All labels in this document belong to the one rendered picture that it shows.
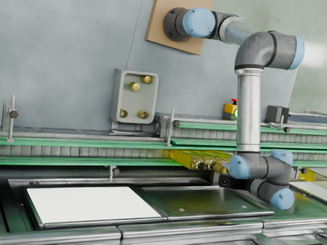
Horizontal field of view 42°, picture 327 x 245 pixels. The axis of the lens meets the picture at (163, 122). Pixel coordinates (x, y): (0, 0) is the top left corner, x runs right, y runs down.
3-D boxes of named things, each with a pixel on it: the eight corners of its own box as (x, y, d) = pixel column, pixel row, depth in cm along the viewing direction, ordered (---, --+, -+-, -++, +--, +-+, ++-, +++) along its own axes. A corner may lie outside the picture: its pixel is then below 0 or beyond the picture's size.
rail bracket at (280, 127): (266, 127, 215) (284, 132, 203) (268, 112, 214) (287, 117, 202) (272, 127, 217) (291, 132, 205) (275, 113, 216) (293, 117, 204)
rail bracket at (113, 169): (99, 175, 181) (110, 185, 169) (101, 159, 180) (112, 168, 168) (108, 175, 183) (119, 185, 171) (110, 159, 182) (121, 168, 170)
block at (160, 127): (151, 134, 195) (158, 138, 188) (154, 113, 193) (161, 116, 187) (158, 134, 196) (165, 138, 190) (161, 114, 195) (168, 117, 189)
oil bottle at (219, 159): (190, 158, 199) (216, 172, 180) (192, 146, 198) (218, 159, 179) (201, 158, 201) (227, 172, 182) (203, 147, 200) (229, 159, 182)
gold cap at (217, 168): (212, 171, 174) (218, 175, 170) (213, 163, 173) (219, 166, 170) (219, 171, 176) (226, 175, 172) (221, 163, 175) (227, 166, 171)
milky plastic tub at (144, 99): (109, 118, 191) (116, 122, 183) (115, 67, 187) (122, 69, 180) (145, 120, 199) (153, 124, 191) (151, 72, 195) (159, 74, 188)
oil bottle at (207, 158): (180, 157, 196) (204, 171, 177) (181, 145, 195) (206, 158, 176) (190, 157, 198) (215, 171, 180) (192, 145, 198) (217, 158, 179)
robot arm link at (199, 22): (176, 7, 180) (190, 4, 168) (205, 11, 186) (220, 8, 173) (173, 36, 182) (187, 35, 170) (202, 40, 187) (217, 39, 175)
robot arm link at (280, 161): (271, 153, 137) (266, 186, 139) (299, 154, 142) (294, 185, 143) (257, 148, 144) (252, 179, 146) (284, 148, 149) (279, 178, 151)
